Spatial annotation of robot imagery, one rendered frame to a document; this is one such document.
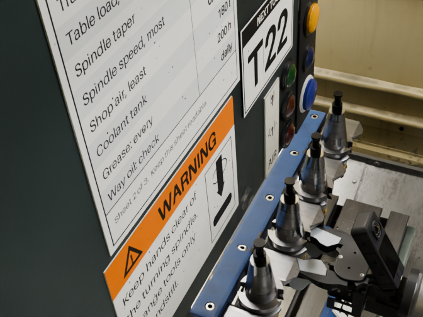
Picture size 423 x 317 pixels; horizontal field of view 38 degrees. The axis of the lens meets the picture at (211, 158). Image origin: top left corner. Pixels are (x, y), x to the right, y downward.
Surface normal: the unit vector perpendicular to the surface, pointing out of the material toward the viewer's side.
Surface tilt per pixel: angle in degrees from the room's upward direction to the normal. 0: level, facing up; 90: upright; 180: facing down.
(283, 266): 0
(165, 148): 90
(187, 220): 90
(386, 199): 24
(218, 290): 0
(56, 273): 90
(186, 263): 90
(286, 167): 0
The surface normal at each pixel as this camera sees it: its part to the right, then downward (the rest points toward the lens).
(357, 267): -0.05, -0.75
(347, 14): -0.44, 0.63
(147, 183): 0.90, 0.25
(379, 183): -0.24, -0.41
